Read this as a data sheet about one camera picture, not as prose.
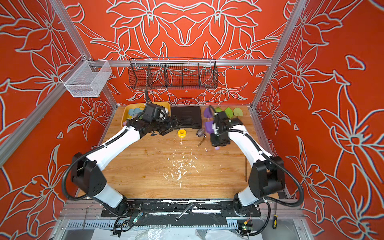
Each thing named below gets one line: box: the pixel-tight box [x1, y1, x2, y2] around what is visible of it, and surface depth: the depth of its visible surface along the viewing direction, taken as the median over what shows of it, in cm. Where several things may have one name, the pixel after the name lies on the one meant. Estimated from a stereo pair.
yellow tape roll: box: [177, 129, 187, 138], surface depth 102 cm
